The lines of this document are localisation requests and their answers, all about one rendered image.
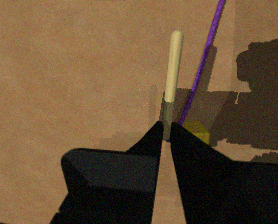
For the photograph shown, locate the wooden stick with purple cord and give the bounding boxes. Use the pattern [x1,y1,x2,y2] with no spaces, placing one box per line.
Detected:
[162,0,225,143]

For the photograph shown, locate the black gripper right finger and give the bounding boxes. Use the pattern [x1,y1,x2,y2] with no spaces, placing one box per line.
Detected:
[170,122,278,224]

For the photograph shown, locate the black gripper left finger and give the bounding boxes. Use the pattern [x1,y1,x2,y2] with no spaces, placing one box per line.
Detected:
[61,121,164,224]

